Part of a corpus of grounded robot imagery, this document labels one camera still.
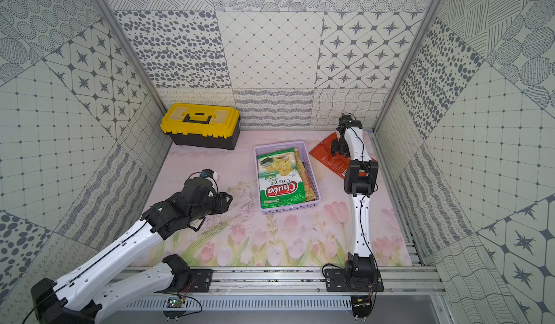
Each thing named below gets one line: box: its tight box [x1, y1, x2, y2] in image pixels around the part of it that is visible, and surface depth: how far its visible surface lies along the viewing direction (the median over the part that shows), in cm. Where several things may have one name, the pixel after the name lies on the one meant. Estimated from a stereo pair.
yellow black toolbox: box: [159, 102, 241, 150], surface depth 104 cm
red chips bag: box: [309, 132, 352, 180], surface depth 109 cm
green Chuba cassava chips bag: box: [256, 147, 307, 210], surface depth 92 cm
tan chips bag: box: [294, 148, 317, 202], surface depth 90 cm
